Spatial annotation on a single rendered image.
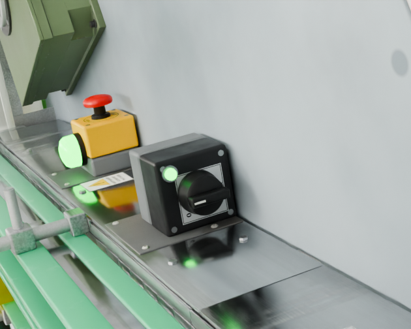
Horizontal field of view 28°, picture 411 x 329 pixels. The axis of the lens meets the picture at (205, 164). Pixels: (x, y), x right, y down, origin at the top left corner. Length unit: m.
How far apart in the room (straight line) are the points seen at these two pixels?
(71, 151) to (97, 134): 0.04
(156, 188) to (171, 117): 0.18
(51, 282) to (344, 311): 0.32
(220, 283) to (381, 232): 0.15
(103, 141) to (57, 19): 0.18
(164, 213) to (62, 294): 0.13
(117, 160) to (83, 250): 0.23
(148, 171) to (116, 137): 0.27
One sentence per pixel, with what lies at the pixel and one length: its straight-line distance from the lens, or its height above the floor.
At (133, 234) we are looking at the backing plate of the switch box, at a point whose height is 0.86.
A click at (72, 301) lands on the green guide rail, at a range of 0.78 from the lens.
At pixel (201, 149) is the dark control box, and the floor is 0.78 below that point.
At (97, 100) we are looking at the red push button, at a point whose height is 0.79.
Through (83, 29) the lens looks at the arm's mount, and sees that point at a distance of 1.15.
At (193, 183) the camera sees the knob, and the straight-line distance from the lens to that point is 0.80.
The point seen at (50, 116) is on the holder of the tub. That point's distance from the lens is 1.57.
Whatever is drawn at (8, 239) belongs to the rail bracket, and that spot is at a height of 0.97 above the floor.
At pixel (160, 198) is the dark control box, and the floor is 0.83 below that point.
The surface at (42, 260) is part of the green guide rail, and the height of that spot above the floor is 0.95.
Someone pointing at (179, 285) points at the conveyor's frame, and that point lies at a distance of 0.72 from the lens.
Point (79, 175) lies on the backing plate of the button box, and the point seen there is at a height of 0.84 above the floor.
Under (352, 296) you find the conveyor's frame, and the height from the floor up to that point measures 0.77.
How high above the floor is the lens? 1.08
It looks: 21 degrees down
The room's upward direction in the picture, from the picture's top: 106 degrees counter-clockwise
